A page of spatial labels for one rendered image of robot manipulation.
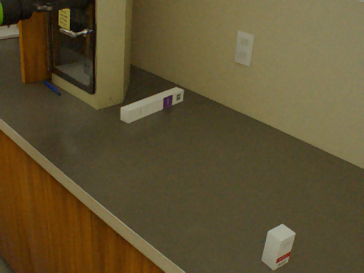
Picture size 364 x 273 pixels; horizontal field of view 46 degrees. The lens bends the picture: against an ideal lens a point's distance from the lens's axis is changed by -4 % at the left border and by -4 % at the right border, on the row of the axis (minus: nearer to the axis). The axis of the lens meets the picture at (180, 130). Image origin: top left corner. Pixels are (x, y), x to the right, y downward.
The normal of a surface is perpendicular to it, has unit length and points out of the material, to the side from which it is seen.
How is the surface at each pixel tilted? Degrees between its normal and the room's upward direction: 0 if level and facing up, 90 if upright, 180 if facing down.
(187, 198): 0
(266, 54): 90
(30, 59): 90
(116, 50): 90
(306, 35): 90
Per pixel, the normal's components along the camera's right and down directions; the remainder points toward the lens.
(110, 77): 0.69, 0.37
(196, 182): 0.07, -0.89
